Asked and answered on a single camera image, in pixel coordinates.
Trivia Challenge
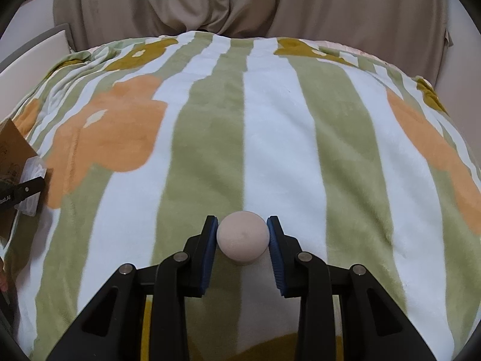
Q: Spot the cardboard box with pink lining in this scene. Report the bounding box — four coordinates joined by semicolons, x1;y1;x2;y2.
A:
0;119;36;244

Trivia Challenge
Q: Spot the person's left hand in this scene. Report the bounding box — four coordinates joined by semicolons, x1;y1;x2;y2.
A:
0;268;8;292

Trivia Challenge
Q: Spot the white grey small box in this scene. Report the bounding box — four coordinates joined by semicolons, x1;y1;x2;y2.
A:
15;156;47;217

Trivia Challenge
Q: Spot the white bed headboard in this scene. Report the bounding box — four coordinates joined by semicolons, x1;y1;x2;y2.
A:
1;24;75;120

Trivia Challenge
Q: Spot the green striped floral blanket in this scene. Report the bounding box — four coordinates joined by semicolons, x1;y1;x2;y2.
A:
5;32;480;360

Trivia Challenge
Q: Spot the beige curtain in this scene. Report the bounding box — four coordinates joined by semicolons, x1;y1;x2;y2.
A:
53;0;449;82

